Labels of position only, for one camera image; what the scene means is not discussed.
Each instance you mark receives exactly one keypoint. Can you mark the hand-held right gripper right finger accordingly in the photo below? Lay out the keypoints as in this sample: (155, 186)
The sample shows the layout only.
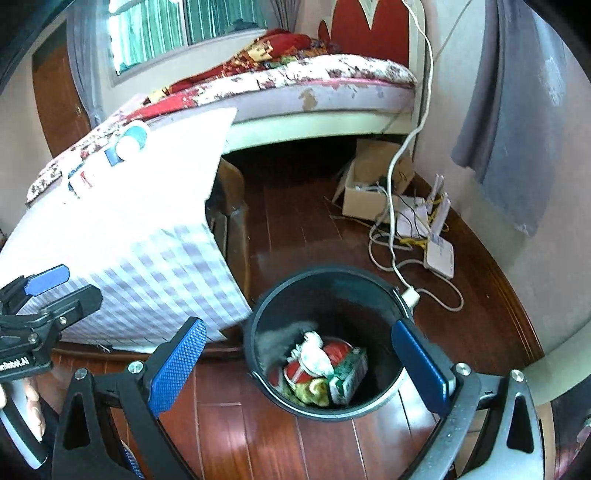
(422, 369)

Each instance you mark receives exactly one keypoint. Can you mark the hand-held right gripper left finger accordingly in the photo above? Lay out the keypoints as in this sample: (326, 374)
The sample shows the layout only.
(178, 364)

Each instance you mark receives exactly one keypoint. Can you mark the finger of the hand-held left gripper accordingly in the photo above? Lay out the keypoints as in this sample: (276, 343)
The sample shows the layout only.
(76, 300)
(46, 279)

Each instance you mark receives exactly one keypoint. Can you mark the green and white carton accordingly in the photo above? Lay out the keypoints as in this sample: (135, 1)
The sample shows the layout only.
(346, 378)

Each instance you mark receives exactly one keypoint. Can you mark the small white carton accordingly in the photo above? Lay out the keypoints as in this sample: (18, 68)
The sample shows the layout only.
(85, 180)

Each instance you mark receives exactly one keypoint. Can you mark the white paper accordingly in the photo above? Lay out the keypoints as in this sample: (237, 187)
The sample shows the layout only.
(314, 357)

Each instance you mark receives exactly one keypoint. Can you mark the yellow cloth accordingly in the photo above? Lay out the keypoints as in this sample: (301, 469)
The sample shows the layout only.
(314, 390)

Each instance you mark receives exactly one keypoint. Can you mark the black bin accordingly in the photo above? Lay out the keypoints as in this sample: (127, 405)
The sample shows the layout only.
(277, 300)

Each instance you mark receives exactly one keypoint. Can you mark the red paper cup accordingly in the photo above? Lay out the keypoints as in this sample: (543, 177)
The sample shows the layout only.
(298, 371)

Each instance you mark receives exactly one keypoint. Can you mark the person's left hand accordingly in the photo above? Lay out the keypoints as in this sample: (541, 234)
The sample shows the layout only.
(34, 406)

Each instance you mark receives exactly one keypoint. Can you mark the checkered cloth covered table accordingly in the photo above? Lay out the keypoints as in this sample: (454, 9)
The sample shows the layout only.
(138, 240)

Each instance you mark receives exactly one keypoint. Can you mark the blue striped slipper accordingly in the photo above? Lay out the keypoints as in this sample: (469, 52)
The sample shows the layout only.
(131, 461)

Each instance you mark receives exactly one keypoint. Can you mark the white router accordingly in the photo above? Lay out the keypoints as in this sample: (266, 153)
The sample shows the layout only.
(438, 254)

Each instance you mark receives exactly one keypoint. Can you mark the cardboard box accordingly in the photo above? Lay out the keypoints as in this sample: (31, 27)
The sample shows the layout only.
(364, 203)

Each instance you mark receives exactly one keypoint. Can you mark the brown wooden door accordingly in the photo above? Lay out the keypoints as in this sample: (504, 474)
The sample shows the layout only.
(60, 101)

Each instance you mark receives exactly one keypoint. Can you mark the bed with red headboard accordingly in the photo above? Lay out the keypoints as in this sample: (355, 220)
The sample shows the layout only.
(323, 124)

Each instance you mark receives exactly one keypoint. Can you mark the window with green curtain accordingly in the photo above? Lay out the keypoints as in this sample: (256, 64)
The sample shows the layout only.
(152, 32)

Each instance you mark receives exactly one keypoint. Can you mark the grey tied curtain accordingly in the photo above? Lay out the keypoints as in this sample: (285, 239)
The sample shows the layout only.
(517, 115)

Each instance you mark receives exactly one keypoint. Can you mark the red patterned blanket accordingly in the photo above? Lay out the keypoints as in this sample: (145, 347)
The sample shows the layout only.
(258, 55)

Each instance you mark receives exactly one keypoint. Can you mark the floral bed sheet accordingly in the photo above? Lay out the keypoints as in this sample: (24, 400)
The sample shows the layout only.
(300, 74)

